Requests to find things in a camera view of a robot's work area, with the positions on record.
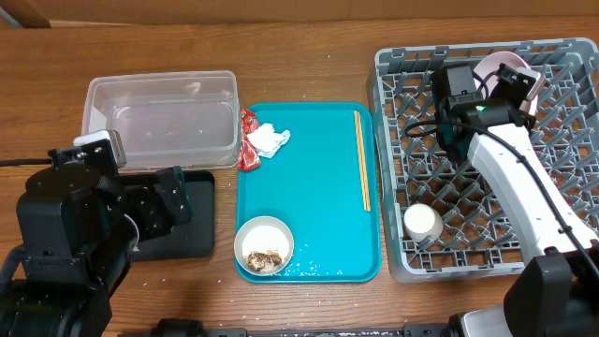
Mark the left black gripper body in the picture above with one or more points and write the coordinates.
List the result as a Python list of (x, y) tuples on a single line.
[(143, 210)]

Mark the red snack wrapper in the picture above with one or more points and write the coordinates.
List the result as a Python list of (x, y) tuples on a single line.
[(248, 158)]

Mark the white tissue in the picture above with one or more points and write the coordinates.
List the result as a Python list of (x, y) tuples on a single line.
[(267, 141)]

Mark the grey bowl with food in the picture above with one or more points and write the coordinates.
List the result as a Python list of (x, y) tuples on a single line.
[(263, 247)]

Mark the wooden chopstick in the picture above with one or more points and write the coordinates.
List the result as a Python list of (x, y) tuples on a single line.
[(363, 159), (360, 159)]

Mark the white cup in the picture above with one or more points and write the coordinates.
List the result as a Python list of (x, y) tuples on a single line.
[(422, 222)]

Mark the pink bowl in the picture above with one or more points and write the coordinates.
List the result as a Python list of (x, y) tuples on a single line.
[(491, 63)]

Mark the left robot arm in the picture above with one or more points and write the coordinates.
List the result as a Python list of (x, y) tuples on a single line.
[(80, 228)]

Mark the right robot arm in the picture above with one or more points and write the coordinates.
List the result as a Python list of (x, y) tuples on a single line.
[(557, 292)]

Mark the grey dishwasher rack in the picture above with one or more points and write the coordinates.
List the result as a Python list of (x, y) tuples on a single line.
[(477, 239)]

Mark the black plastic tray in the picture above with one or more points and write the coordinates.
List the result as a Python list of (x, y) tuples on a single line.
[(194, 239)]

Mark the clear plastic bin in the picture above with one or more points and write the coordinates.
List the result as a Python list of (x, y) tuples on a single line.
[(188, 119)]

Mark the teal serving tray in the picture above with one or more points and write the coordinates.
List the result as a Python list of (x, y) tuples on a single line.
[(322, 184)]

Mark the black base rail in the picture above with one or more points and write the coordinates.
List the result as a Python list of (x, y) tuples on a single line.
[(185, 327)]

